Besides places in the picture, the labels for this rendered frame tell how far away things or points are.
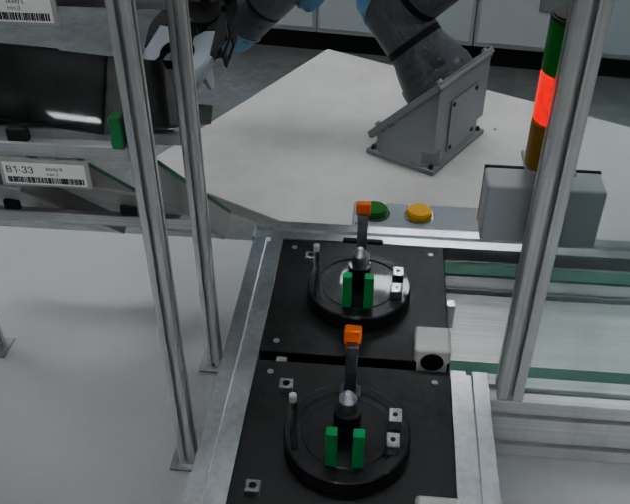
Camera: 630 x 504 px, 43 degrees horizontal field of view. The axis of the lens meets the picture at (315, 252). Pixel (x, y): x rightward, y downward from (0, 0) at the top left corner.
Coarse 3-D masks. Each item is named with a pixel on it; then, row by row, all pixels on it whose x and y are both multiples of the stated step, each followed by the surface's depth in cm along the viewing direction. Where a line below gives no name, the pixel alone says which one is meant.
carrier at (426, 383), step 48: (336, 384) 95; (384, 384) 95; (432, 384) 95; (288, 432) 87; (336, 432) 81; (384, 432) 87; (432, 432) 90; (240, 480) 84; (288, 480) 84; (336, 480) 82; (384, 480) 83; (432, 480) 84
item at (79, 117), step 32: (0, 64) 77; (32, 64) 76; (64, 64) 75; (96, 64) 75; (160, 64) 85; (0, 96) 78; (32, 96) 77; (64, 96) 76; (96, 96) 75; (160, 96) 86; (64, 128) 77; (96, 128) 76; (160, 128) 88
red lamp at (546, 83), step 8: (544, 80) 74; (552, 80) 73; (544, 88) 74; (552, 88) 73; (536, 96) 76; (544, 96) 74; (536, 104) 76; (544, 104) 75; (536, 112) 76; (544, 112) 75; (536, 120) 76; (544, 120) 76
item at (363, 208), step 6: (360, 204) 108; (366, 204) 108; (360, 210) 108; (366, 210) 108; (360, 216) 107; (366, 216) 107; (360, 222) 109; (366, 222) 109; (360, 228) 109; (366, 228) 109; (360, 234) 109; (366, 234) 109; (360, 240) 110; (366, 240) 110; (360, 246) 110; (366, 246) 110
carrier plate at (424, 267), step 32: (288, 256) 116; (320, 256) 116; (384, 256) 116; (416, 256) 116; (288, 288) 110; (416, 288) 110; (288, 320) 105; (320, 320) 105; (416, 320) 105; (288, 352) 100; (320, 352) 100; (384, 352) 100
